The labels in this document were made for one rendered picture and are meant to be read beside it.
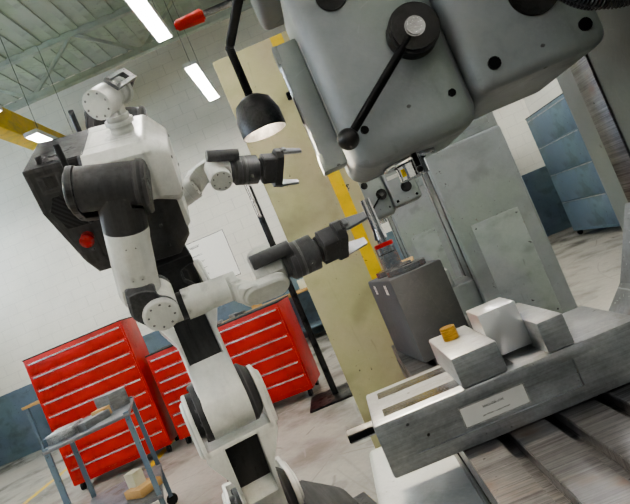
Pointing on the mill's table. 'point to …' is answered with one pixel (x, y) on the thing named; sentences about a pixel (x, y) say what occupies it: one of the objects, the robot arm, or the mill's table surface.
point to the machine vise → (510, 386)
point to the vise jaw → (468, 356)
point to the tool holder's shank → (373, 221)
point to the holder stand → (416, 305)
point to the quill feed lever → (417, 48)
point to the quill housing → (396, 91)
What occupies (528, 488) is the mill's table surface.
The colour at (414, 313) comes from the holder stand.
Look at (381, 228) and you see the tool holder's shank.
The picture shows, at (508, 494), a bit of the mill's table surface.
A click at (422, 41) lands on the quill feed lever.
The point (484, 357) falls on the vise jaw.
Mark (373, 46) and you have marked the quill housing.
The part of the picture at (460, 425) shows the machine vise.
